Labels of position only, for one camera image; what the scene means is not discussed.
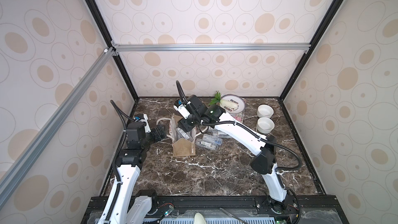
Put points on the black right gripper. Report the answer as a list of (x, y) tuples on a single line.
[(186, 124)]

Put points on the white bowl front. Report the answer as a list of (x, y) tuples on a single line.
[(265, 125)]

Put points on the white radish with leaves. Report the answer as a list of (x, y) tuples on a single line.
[(223, 103)]

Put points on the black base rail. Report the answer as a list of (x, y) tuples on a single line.
[(249, 209)]

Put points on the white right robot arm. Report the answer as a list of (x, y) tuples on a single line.
[(264, 161)]

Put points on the silver aluminium crossbar left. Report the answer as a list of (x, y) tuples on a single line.
[(23, 164)]

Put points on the black corner frame post right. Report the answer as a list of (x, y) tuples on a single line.
[(324, 24)]

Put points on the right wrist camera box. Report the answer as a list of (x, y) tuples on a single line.
[(179, 106)]

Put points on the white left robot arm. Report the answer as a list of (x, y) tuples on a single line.
[(128, 165)]

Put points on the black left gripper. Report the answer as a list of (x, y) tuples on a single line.
[(158, 135)]

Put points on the floral square plate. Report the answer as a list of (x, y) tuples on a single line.
[(238, 113)]

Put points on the black corner frame post left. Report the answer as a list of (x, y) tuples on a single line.
[(103, 29)]

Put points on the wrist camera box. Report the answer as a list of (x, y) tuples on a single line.
[(143, 118), (179, 106)]

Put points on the patterned canvas tote bag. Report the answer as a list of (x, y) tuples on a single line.
[(183, 143)]

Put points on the silver aluminium crossbar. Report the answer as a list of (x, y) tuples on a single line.
[(23, 164), (212, 47)]

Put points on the round patterned plate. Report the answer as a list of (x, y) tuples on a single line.
[(232, 104)]

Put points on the silver aluminium crossbar rear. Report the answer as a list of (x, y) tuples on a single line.
[(212, 47)]

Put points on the clear compass set case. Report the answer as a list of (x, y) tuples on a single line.
[(221, 135), (206, 144), (212, 139), (183, 134)]

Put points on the white bowl rear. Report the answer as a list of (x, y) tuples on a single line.
[(265, 111)]

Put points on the white bowl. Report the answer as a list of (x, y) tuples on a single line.
[(265, 111), (265, 125)]

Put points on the black corner frame post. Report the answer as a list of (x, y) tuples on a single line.
[(103, 29), (324, 24)]

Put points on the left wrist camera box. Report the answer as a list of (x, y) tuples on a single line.
[(143, 118)]

